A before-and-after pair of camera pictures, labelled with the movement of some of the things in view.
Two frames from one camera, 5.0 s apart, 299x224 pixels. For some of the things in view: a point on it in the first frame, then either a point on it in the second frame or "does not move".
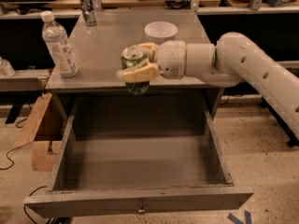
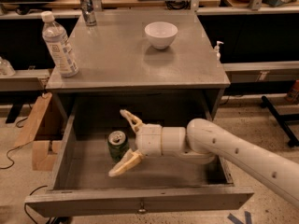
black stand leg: [293, 140] does not move
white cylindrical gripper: [171, 60] to [149, 140]
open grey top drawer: [138, 155] does not move
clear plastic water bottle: [59, 46] does not move
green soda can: [131, 56] to [118, 144]
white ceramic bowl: [161, 31] does not move
